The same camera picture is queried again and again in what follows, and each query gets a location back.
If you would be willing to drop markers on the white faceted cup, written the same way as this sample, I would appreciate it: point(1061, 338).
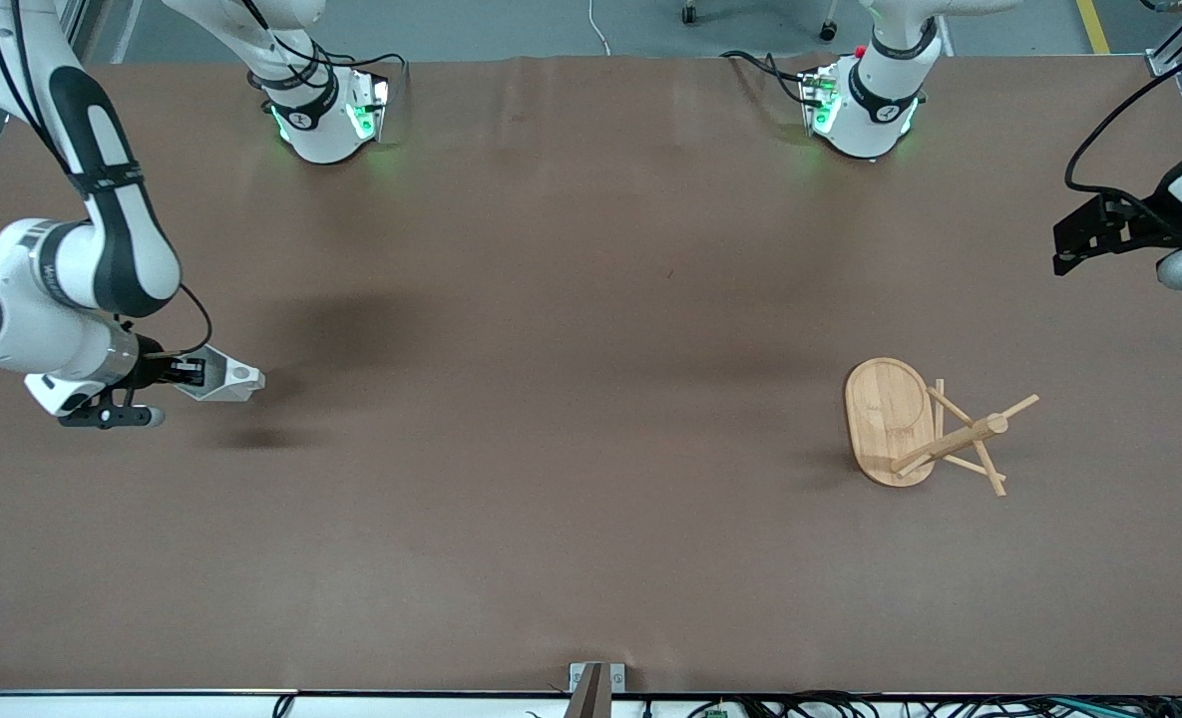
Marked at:
point(231, 381)

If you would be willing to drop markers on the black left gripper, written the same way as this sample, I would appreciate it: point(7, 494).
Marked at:
point(1136, 222)

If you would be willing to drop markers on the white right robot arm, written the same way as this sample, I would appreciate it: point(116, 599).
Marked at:
point(117, 249)

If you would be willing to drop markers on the wooden cup rack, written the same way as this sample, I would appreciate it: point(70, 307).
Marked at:
point(885, 419)

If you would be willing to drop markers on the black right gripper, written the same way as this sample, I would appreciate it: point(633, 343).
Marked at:
point(155, 372)

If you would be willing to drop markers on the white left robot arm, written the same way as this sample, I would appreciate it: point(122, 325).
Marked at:
point(875, 110)

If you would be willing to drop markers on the brown table cover sheet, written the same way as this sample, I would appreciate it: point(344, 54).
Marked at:
point(590, 499)

